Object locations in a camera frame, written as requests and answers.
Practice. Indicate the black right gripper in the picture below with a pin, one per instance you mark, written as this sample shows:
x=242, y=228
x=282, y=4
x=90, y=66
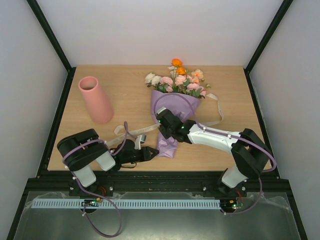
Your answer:
x=163, y=119

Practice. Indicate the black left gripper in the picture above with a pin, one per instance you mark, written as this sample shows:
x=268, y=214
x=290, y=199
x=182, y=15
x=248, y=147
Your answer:
x=148, y=151

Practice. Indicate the cream ribbon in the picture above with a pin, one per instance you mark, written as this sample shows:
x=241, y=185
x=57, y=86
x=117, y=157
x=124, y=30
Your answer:
x=144, y=130

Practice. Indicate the purple flower bouquet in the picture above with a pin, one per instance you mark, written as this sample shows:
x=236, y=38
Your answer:
x=180, y=92

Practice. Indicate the pink cylindrical vase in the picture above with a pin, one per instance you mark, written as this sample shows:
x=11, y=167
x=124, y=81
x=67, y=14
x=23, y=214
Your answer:
x=96, y=101

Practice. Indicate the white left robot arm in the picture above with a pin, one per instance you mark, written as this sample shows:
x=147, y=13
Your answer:
x=79, y=150

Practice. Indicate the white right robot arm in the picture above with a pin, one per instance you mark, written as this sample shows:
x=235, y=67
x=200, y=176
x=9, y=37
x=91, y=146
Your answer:
x=250, y=154

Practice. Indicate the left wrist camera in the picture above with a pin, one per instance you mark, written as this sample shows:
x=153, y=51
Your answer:
x=141, y=139

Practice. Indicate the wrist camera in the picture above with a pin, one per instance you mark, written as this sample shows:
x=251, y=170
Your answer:
x=141, y=139
x=160, y=110

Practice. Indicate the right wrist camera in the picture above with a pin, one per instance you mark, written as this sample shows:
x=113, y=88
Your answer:
x=160, y=110

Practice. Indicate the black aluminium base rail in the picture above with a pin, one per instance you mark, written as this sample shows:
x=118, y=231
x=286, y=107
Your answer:
x=204, y=183

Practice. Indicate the white slotted cable duct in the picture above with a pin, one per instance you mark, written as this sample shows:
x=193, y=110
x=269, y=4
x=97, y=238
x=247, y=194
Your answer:
x=128, y=204

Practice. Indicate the right black frame post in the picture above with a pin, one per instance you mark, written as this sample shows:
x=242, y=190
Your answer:
x=278, y=17

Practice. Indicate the black frame post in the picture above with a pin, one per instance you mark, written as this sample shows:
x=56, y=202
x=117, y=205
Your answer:
x=41, y=18
x=278, y=17

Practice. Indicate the left black frame post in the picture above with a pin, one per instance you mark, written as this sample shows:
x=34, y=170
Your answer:
x=41, y=18

